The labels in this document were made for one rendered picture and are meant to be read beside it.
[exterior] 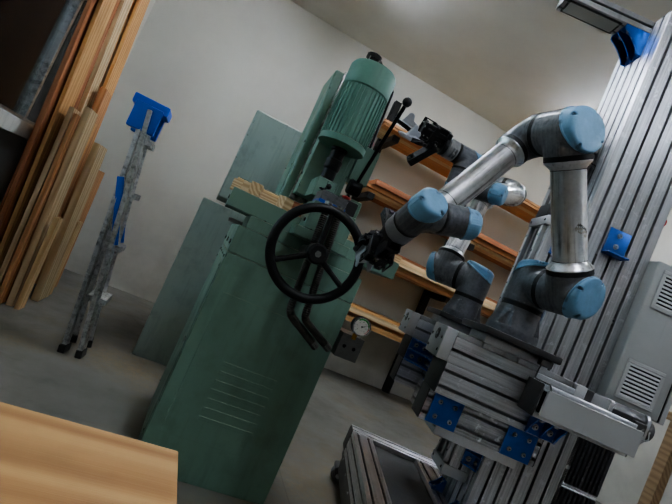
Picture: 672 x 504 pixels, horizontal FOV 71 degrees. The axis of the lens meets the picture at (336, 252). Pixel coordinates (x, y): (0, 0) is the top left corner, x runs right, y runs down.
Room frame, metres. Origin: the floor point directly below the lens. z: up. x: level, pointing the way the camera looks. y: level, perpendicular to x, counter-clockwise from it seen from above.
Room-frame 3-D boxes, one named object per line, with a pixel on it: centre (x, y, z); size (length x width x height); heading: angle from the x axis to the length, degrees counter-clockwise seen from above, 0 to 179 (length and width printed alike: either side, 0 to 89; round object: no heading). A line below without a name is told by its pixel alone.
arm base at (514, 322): (1.38, -0.56, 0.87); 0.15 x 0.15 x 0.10
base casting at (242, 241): (1.79, 0.17, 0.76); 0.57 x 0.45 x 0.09; 15
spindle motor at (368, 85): (1.68, 0.14, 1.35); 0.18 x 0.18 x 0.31
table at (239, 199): (1.58, 0.09, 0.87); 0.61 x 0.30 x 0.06; 105
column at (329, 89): (1.96, 0.21, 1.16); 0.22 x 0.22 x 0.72; 15
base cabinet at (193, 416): (1.79, 0.17, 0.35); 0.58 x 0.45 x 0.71; 15
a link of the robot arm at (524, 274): (1.37, -0.56, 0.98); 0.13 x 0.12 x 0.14; 23
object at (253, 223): (1.62, 0.12, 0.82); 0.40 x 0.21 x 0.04; 105
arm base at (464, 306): (1.87, -0.55, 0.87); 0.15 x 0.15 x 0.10
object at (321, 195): (1.49, 0.06, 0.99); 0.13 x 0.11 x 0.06; 105
